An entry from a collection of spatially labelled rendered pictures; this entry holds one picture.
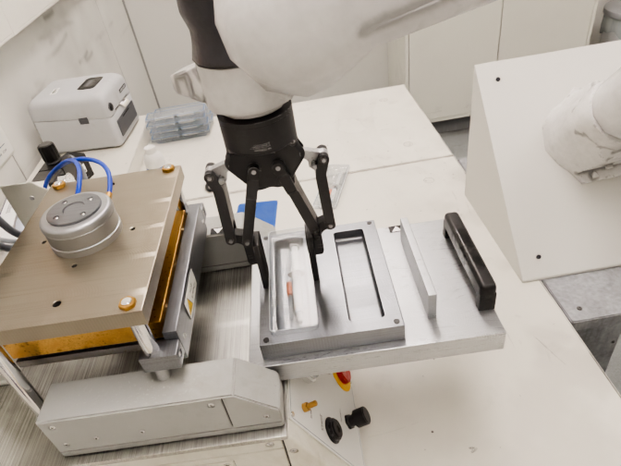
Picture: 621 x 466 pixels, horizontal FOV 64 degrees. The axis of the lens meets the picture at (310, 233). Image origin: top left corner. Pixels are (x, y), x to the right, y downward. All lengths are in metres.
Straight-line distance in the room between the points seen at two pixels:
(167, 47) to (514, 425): 2.73
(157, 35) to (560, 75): 2.40
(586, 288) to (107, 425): 0.79
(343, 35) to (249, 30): 0.06
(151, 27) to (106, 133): 1.58
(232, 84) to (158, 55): 2.68
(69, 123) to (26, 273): 1.03
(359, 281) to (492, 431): 0.30
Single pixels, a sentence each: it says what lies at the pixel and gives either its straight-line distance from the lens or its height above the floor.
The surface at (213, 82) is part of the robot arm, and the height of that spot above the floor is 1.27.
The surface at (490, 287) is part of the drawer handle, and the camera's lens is 0.60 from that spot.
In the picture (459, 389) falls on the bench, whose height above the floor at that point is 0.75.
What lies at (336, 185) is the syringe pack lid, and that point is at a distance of 1.21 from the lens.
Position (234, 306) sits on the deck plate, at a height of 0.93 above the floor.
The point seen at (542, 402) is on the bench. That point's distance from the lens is 0.83.
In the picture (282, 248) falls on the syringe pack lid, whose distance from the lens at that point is 0.67.
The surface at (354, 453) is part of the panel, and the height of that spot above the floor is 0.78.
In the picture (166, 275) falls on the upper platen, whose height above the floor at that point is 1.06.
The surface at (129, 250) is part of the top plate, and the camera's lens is 0.57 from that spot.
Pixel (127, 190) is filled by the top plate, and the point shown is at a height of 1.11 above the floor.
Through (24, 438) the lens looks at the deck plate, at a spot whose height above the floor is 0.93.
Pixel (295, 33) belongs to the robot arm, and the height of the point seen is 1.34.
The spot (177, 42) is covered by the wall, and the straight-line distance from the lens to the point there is 3.09.
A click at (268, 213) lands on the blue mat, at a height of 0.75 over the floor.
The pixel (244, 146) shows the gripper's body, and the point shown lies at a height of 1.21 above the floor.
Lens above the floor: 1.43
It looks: 38 degrees down
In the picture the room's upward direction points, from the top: 9 degrees counter-clockwise
